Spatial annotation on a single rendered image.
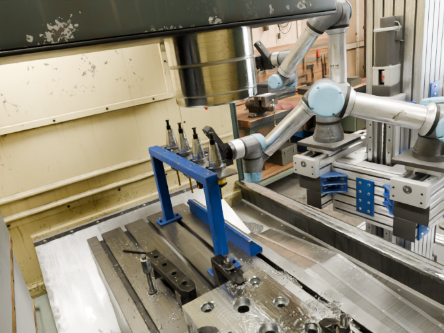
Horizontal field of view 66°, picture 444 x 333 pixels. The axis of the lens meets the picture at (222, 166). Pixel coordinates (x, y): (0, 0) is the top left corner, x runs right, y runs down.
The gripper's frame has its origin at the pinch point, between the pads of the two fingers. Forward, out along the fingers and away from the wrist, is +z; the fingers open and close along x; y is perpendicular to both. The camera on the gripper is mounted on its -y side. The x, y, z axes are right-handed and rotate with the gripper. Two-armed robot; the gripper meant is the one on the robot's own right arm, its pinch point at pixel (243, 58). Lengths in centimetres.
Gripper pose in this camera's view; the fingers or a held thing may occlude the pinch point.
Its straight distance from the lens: 214.7
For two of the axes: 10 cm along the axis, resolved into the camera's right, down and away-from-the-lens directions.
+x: 6.0, -4.7, 6.5
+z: -7.7, -1.1, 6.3
